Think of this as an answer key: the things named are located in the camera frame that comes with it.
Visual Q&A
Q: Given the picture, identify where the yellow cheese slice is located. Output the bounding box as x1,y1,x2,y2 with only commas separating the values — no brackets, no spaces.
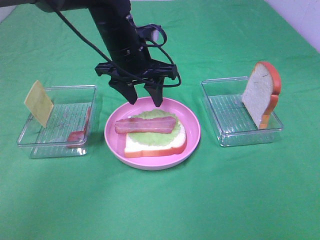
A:
24,80,54,128

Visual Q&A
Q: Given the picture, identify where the clear right bread tray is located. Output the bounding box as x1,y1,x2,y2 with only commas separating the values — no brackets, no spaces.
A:
200,76,284,147

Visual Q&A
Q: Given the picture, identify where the red bacon strip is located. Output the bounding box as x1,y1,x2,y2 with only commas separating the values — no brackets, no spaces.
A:
66,107,91,148
115,116,177,134

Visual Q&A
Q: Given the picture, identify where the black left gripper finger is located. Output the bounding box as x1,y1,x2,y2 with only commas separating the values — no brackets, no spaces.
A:
108,78,138,105
143,78,164,107

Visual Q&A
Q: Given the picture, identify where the white bread slice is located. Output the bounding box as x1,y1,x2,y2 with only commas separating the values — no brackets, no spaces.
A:
124,133,187,158
241,61,282,130

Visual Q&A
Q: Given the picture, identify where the pink round plate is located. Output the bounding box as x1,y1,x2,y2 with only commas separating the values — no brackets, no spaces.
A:
104,97,201,171

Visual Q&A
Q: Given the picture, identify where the green lettuce leaf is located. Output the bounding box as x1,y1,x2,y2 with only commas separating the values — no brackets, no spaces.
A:
127,109,186,146

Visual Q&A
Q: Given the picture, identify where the white bread slice upright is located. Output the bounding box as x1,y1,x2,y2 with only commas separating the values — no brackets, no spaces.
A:
241,61,282,130

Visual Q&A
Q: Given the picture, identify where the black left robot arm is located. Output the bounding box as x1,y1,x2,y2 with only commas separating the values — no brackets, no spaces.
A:
32,0,180,107

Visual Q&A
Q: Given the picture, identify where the green tablecloth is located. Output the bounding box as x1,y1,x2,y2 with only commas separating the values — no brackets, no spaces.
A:
0,0,320,240

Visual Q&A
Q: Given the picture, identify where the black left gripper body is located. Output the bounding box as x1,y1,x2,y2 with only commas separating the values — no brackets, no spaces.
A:
94,23,179,87

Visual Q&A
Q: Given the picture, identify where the clear left ingredient tray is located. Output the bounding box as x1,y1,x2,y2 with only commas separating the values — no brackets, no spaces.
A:
17,85,98,159

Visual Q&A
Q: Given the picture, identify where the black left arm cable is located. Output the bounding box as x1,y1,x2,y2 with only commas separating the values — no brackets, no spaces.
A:
53,9,182,88

